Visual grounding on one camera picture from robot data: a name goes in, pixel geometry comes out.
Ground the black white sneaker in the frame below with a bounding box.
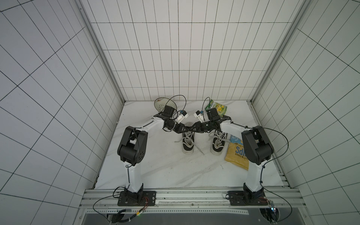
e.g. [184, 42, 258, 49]
[175, 131, 205, 155]
[209, 130, 228, 156]

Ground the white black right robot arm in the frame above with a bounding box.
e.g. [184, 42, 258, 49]
[187, 108, 274, 202]

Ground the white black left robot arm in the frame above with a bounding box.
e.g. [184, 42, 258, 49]
[117, 105, 195, 201]

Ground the green spring tea snack bag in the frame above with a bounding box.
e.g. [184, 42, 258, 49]
[205, 99, 227, 117]

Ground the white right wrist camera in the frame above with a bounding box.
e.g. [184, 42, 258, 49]
[194, 110, 205, 122]

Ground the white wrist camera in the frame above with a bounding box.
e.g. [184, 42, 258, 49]
[175, 110, 188, 123]
[194, 110, 205, 122]

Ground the round mirror on wire stand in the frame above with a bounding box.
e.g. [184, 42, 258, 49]
[154, 97, 177, 112]

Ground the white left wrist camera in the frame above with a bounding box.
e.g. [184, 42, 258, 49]
[175, 110, 188, 123]

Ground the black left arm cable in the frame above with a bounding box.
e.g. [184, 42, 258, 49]
[92, 165, 150, 224]

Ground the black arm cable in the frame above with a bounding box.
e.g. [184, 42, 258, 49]
[258, 127, 293, 223]
[92, 165, 150, 224]

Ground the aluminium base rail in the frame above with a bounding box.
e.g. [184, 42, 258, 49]
[80, 187, 305, 213]

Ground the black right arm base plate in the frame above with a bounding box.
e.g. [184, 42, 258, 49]
[226, 190, 268, 206]

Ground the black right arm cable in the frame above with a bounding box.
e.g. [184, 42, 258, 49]
[258, 127, 293, 223]

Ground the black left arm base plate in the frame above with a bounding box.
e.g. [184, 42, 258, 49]
[117, 190, 157, 206]

